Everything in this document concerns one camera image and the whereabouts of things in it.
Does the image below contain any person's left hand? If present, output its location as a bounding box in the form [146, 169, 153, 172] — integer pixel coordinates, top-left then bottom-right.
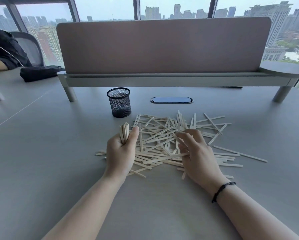
[105, 126, 140, 182]

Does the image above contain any person's left forearm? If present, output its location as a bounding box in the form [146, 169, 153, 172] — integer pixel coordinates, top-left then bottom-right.
[42, 172, 130, 240]

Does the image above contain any oval desk cable grommet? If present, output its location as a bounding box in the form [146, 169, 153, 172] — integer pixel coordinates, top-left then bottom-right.
[150, 96, 194, 105]

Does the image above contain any pink desk divider panel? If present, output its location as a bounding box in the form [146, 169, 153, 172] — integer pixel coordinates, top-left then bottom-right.
[56, 17, 272, 75]

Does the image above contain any pile of wooden sticks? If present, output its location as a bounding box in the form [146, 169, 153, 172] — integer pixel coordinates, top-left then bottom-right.
[95, 110, 268, 180]

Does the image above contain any person's right hand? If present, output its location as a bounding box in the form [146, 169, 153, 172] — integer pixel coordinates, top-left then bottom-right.
[173, 129, 227, 195]

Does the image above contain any black fabric bag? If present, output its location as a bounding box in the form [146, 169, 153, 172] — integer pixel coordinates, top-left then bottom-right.
[20, 65, 66, 83]

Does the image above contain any thin white cable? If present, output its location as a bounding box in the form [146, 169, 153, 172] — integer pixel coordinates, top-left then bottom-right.
[0, 38, 24, 67]

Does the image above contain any black cord bracelet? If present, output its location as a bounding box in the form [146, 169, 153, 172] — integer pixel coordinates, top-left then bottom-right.
[211, 181, 237, 204]

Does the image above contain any grey mesh office chair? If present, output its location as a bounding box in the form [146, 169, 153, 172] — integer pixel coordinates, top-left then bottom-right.
[8, 31, 45, 67]

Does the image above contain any dark window frame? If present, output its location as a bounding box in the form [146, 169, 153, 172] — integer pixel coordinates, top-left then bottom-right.
[0, 0, 299, 65]

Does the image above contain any gathered wooden stick bunch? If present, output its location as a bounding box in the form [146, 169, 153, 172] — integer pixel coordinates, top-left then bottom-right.
[119, 122, 130, 145]

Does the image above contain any black mesh pen cup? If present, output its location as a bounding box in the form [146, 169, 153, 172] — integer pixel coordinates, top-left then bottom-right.
[107, 87, 132, 118]

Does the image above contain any person's right forearm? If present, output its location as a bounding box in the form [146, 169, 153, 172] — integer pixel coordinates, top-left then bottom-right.
[212, 183, 299, 240]

